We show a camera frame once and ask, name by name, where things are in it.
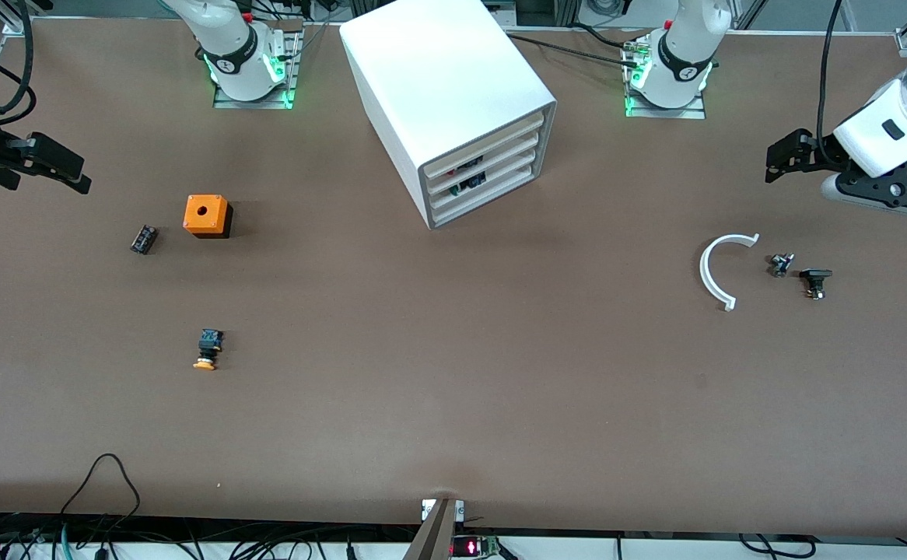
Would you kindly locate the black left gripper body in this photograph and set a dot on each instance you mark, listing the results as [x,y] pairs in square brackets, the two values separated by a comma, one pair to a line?
[814,150]

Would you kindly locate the white drawer holding red button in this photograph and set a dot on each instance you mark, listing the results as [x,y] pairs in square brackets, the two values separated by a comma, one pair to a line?
[516,148]

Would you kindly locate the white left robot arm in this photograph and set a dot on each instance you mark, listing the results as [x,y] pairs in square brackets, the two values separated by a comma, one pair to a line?
[683,47]

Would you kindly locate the orange mushroom push button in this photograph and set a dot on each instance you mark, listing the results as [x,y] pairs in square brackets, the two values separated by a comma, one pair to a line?
[209,344]

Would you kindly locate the white drawer with black button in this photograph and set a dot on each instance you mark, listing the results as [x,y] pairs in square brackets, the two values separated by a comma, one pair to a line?
[516,163]

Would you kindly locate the black button with blue block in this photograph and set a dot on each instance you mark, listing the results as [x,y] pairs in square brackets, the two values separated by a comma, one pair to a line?
[471,184]

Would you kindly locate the small grey metal part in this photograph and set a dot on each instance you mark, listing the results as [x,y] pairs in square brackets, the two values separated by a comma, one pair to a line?
[780,265]

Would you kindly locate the small black contact block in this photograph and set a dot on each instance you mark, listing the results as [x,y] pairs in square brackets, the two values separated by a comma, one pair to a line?
[144,239]

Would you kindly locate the small black knob part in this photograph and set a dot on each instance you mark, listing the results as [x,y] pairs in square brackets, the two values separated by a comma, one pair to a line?
[815,276]

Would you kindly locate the white curved plastic arc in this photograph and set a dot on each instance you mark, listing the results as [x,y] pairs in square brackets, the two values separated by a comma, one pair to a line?
[703,272]

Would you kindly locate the orange box with hole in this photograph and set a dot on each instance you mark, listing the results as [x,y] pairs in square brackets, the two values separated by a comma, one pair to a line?
[204,211]

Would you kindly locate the circuit module with red light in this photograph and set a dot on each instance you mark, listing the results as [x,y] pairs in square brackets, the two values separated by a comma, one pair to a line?
[465,547]

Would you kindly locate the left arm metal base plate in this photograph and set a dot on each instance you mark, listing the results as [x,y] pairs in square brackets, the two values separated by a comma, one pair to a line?
[667,113]

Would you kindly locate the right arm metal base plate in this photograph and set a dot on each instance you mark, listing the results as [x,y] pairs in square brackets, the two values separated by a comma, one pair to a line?
[255,103]

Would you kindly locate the grey camera mounting post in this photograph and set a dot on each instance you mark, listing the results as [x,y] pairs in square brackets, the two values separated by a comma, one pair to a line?
[434,537]

